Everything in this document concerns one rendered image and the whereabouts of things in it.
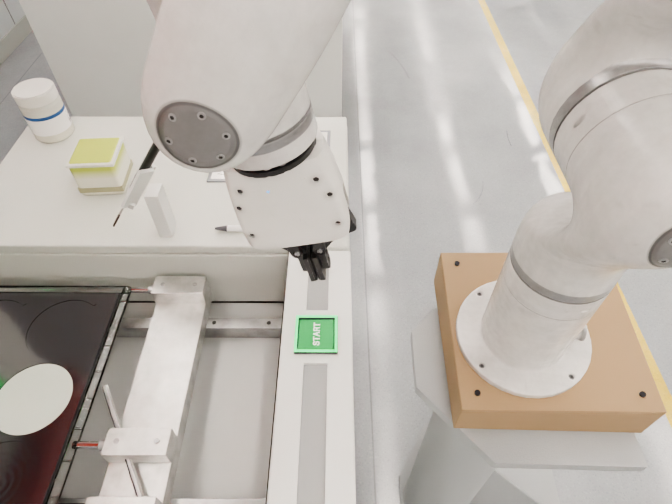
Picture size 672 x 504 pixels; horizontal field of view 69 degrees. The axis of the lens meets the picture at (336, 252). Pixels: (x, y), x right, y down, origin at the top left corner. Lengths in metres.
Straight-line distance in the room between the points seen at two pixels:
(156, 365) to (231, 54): 0.57
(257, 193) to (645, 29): 0.33
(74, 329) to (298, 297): 0.34
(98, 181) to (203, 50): 0.64
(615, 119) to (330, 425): 0.42
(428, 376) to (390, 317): 1.05
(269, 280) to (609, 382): 0.52
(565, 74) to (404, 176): 1.90
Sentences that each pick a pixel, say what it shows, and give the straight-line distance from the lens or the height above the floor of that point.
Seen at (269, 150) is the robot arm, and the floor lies 1.29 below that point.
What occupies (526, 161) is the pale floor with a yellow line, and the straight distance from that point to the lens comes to 2.61.
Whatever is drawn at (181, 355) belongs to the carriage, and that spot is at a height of 0.88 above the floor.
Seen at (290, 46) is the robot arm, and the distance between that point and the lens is 0.26.
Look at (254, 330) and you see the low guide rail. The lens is 0.80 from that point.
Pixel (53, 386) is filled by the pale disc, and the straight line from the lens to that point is 0.78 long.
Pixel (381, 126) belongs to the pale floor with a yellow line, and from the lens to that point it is 2.69.
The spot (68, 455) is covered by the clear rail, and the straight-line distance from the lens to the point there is 0.73.
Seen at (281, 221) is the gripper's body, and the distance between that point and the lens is 0.45.
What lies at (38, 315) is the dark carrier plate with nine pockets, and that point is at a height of 0.90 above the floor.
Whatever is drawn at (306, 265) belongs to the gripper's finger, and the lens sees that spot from 0.51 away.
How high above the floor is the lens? 1.52
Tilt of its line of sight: 49 degrees down
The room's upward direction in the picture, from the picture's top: straight up
